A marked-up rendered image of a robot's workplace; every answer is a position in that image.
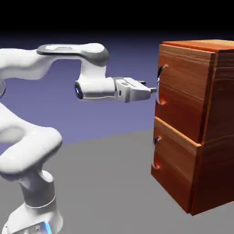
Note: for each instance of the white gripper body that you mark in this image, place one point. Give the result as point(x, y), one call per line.
point(139, 92)

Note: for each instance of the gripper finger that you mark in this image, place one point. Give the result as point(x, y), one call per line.
point(153, 90)
point(143, 83)

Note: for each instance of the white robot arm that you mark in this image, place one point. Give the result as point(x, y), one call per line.
point(27, 62)

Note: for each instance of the tall wooden cabinet door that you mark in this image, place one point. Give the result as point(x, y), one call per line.
point(184, 87)

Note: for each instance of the wooden cabinet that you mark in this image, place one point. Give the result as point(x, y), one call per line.
point(219, 128)

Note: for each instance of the short wooden cabinet door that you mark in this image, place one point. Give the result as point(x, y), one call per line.
point(173, 164)

